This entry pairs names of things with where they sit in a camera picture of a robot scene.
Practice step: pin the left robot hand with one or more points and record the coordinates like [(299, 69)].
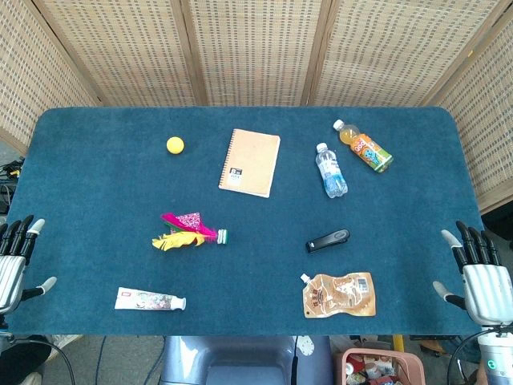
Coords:
[(11, 269)]

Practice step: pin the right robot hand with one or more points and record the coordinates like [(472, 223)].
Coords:
[(485, 288)]

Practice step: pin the colourful feather shuttlecock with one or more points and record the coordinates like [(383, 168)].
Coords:
[(188, 234)]

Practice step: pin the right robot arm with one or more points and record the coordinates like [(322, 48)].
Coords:
[(496, 353)]

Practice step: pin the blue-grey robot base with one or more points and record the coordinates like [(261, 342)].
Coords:
[(246, 361)]

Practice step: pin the pink plastic basket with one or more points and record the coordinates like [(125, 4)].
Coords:
[(378, 368)]

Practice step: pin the white toothpaste tube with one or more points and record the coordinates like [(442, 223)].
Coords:
[(148, 299)]

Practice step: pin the brown spouted drink pouch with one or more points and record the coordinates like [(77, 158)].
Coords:
[(340, 295)]

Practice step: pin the black stapler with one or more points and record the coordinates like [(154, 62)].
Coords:
[(328, 240)]

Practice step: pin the orange juice bottle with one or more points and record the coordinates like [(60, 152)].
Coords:
[(364, 147)]

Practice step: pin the clear water bottle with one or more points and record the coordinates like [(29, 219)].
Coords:
[(331, 171)]

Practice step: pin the yellow ball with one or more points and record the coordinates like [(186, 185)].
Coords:
[(175, 145)]

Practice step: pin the blue table cloth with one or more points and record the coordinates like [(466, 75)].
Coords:
[(248, 256)]

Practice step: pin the kraft spiral notebook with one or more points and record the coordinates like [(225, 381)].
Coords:
[(250, 162)]

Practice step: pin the woven folding screen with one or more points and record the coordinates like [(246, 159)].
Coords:
[(256, 52)]

